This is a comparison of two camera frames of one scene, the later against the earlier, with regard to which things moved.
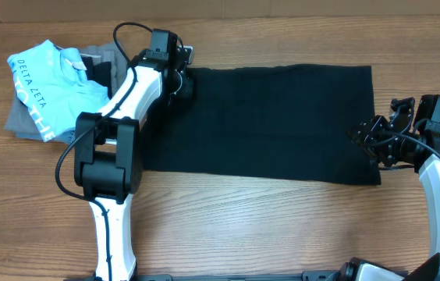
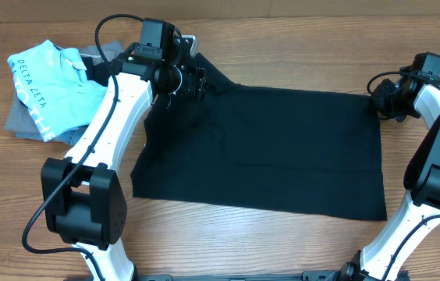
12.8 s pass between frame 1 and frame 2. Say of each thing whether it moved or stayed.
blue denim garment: stayed
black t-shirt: moved
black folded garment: stayed
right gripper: moved
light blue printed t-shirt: stayed
